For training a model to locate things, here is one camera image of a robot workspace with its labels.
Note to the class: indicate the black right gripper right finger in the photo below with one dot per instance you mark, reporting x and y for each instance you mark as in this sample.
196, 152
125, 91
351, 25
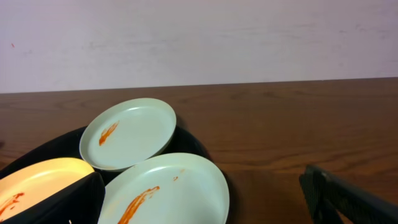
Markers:
327, 197

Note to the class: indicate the yellow plate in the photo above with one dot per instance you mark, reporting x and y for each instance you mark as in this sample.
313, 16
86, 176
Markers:
29, 186

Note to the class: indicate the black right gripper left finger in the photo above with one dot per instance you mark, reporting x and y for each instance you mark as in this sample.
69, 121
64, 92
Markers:
80, 202

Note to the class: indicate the pale green plate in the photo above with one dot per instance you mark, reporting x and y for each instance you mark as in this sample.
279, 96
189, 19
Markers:
128, 133
171, 188

